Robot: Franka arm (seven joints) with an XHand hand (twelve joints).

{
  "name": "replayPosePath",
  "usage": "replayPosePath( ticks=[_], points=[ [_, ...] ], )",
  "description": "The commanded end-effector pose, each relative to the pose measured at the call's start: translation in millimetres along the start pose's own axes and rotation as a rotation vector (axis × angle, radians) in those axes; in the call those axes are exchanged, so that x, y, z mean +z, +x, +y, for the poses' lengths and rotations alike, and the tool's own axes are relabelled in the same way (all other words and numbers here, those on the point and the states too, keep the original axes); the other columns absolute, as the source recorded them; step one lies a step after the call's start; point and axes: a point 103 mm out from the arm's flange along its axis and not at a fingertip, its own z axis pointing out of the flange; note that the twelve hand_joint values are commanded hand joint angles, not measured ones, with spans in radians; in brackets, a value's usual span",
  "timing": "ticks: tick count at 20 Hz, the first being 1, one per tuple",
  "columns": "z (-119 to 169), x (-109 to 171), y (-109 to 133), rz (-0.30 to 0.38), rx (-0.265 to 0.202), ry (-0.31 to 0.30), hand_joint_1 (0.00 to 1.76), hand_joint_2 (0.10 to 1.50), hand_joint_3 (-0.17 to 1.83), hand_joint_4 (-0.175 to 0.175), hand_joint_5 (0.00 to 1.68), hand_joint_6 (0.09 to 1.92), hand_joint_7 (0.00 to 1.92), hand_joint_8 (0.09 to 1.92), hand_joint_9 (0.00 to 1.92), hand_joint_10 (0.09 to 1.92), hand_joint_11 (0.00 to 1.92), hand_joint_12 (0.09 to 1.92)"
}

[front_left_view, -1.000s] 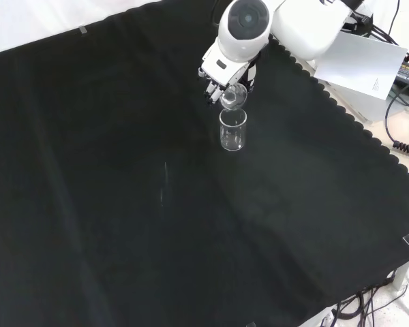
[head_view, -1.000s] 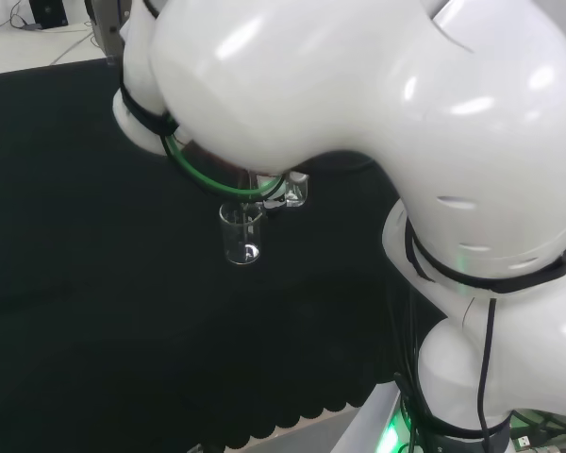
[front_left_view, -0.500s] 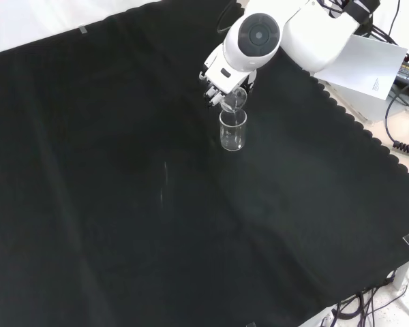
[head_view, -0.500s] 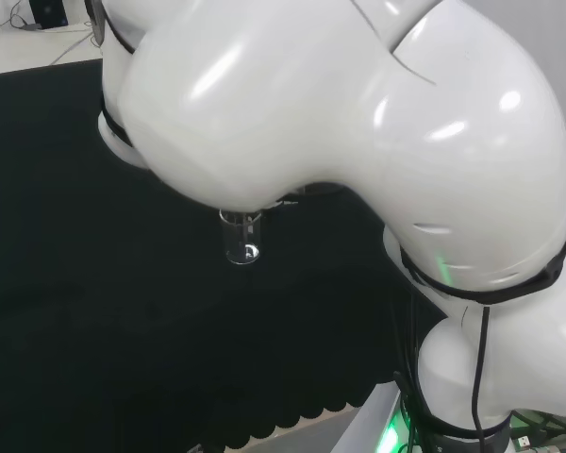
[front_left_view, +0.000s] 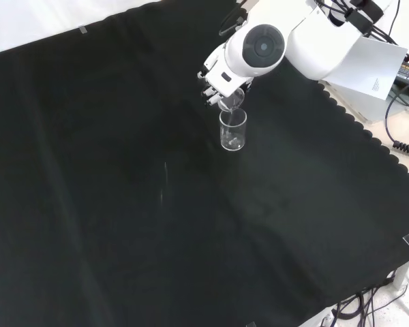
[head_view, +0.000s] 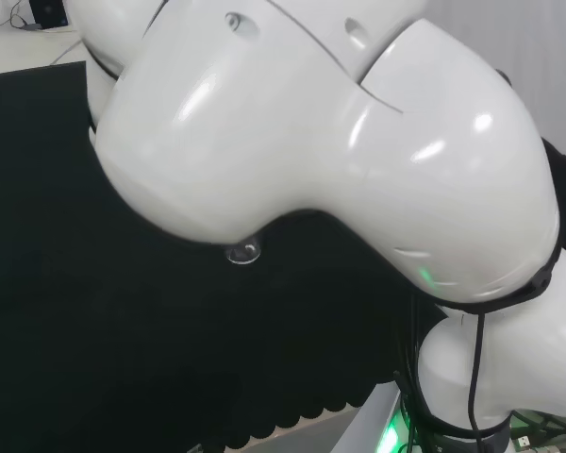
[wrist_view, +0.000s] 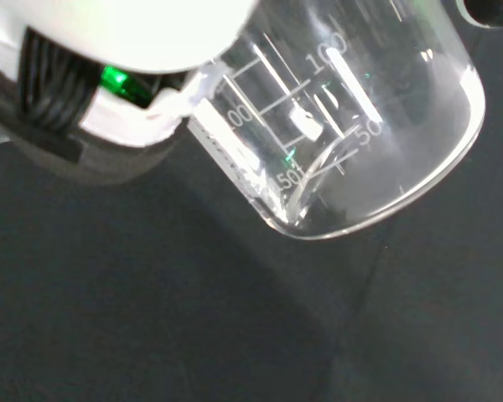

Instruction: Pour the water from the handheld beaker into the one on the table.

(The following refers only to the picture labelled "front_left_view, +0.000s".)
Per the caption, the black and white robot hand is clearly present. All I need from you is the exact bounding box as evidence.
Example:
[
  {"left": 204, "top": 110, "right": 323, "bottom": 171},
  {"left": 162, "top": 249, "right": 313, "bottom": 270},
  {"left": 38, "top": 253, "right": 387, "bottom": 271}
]
[{"left": 196, "top": 42, "right": 254, "bottom": 108}]

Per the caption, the clear glass beaker with water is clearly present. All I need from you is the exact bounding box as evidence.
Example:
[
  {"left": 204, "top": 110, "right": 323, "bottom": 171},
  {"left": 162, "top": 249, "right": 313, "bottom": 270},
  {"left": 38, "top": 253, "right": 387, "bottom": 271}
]
[{"left": 218, "top": 87, "right": 247, "bottom": 114}]

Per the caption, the tall clear glass beaker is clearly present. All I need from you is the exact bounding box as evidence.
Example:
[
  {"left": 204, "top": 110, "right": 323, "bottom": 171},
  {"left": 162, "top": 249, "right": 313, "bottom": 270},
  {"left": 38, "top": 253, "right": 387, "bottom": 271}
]
[{"left": 219, "top": 109, "right": 248, "bottom": 152}]

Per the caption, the clear glass rod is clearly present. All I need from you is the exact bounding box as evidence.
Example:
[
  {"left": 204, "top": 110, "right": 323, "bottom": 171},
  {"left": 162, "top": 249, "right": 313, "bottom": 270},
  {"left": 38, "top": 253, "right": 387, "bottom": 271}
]
[{"left": 160, "top": 161, "right": 169, "bottom": 207}]

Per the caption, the pale box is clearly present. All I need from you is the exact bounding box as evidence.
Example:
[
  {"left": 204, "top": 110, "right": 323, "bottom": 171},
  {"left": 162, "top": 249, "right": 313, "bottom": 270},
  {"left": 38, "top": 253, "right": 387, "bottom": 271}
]
[{"left": 318, "top": 80, "right": 396, "bottom": 125}]

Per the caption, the white paper sheet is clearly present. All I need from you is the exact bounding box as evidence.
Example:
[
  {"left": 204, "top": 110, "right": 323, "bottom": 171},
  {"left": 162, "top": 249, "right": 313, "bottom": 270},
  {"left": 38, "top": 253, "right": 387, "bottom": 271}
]
[{"left": 321, "top": 35, "right": 409, "bottom": 102}]

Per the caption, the black bench cloth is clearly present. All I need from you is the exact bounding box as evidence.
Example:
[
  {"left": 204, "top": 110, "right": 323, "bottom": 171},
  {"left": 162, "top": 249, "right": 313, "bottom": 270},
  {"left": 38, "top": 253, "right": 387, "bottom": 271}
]
[{"left": 0, "top": 0, "right": 409, "bottom": 327}]

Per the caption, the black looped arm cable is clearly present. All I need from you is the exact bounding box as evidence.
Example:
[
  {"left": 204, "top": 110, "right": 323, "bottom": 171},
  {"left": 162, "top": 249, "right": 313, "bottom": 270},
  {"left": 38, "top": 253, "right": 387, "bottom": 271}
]
[{"left": 218, "top": 0, "right": 249, "bottom": 38}]

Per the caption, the black strap on arm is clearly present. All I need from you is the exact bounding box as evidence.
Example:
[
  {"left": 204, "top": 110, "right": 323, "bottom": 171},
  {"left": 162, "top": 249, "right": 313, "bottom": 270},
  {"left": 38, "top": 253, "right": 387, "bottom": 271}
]
[{"left": 343, "top": 0, "right": 385, "bottom": 35}]

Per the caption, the dark thin cable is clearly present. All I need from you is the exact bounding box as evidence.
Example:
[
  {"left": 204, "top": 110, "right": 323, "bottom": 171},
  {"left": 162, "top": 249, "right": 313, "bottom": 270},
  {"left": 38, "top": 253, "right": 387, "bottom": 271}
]
[{"left": 384, "top": 77, "right": 409, "bottom": 146}]

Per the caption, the black coiled cable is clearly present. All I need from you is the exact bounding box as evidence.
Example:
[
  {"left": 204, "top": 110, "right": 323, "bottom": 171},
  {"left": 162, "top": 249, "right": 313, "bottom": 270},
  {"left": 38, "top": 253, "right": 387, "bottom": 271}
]
[{"left": 392, "top": 140, "right": 409, "bottom": 156}]

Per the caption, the black floor cable bundle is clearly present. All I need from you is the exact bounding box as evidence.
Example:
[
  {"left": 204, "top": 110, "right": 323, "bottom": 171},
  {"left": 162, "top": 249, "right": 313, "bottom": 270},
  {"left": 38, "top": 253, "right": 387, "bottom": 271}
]
[{"left": 333, "top": 285, "right": 409, "bottom": 327}]

